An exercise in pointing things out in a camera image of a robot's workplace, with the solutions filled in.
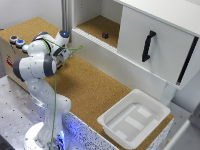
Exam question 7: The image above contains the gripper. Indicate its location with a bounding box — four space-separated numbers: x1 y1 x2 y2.
53 47 70 70

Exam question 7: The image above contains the white cabinet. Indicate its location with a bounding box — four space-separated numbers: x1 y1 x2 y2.
71 0 200 108

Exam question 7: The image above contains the green button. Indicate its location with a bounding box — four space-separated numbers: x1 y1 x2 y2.
21 44 30 53

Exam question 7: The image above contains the blue button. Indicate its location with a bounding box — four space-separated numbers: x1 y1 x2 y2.
15 38 27 48

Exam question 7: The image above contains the purple block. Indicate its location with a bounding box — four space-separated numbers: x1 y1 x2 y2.
101 31 110 39

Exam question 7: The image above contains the red button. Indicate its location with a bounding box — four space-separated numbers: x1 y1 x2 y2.
9 34 20 45

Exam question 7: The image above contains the white plastic box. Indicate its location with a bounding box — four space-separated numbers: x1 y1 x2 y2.
96 88 172 150

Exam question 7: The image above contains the white sliding door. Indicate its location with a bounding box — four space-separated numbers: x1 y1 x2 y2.
116 5 197 85

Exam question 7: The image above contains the green cable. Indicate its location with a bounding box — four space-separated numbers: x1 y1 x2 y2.
41 37 86 150

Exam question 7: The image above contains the black door handle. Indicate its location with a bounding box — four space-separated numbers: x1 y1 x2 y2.
141 30 157 63

